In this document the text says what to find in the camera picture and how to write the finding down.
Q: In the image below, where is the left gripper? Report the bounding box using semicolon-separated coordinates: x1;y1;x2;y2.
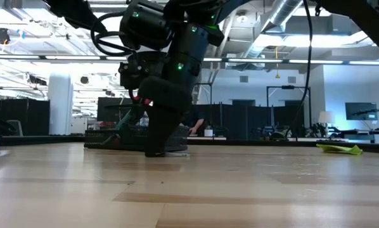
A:
118;50;169;91

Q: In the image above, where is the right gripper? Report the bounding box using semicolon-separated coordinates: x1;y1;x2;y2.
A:
138;76;193;158

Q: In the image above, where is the black mesh desk organizer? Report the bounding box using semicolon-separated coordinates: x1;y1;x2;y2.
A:
83;96;189;153

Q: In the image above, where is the grey office chair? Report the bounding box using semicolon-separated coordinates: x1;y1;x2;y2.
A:
6;119;22;137

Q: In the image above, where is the person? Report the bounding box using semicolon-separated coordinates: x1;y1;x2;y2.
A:
181;107;207;136

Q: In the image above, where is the black partition panel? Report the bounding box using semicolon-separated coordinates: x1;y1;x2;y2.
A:
0;98;51;137
192;101;305;140

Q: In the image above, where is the white round column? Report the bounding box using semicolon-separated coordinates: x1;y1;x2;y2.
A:
47;72;75;136

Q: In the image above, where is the white shade desk lamp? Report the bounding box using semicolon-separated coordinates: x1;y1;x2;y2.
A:
317;111;335;134

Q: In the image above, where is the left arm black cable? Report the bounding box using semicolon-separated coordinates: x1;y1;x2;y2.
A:
90;11;137;58

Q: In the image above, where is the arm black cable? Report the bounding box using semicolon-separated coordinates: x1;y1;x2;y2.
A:
90;11;137;58
289;0;314;139

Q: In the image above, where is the black camera gantry frame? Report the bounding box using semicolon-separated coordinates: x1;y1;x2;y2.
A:
195;82;213;106
266;85;312;129

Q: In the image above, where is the black aluminium table frame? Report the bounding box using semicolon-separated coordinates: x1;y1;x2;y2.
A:
0;134;379;155

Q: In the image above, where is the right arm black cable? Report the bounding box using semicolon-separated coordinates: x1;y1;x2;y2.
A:
289;0;314;139

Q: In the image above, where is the black wall monitor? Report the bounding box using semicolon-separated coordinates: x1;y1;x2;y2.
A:
345;102;378;122

